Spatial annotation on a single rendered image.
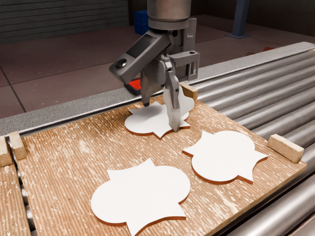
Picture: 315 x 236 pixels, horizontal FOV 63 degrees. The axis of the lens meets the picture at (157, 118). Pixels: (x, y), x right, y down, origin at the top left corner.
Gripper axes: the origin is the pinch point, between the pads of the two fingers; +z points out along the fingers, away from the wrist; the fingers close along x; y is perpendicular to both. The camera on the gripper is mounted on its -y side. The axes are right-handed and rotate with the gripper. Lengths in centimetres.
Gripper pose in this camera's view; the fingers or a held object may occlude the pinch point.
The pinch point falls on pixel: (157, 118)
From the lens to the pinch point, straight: 54.3
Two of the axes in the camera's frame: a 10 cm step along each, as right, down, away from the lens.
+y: 8.3, -2.9, 4.8
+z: -0.1, 8.5, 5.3
